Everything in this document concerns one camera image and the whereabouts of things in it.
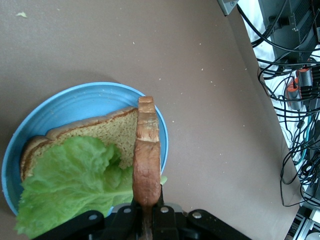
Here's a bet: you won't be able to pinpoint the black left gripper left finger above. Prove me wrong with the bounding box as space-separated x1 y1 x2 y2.
32 199 145 240

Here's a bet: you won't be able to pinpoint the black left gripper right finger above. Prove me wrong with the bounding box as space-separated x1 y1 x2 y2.
151 189 251 240

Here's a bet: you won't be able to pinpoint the green lettuce leaf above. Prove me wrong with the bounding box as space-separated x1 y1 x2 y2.
14 135 168 240

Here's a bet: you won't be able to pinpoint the brown bread slice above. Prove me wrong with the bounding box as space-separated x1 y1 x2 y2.
19 106 140 182
132 96 161 240

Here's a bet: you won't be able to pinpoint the blue plate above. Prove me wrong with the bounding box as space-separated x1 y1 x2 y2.
1 81 169 218

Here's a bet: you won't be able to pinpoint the black electronics box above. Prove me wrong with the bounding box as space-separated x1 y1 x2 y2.
258 0 320 63

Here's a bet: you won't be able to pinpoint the black cable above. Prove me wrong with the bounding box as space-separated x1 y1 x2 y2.
279 139 320 208
237 4 278 50

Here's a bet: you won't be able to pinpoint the aluminium frame rail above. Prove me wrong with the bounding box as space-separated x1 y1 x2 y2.
284 207 320 240

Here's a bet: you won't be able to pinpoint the teal cable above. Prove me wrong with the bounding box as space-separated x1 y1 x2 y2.
294 117 313 166

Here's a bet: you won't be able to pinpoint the orange grey cable connector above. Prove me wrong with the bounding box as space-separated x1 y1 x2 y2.
286 79 302 111
296 66 315 88

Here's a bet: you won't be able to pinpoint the black cables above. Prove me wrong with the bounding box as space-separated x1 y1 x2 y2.
237 0 320 181

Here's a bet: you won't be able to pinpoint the aluminium table edge bracket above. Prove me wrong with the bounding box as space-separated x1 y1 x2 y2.
216 0 238 16

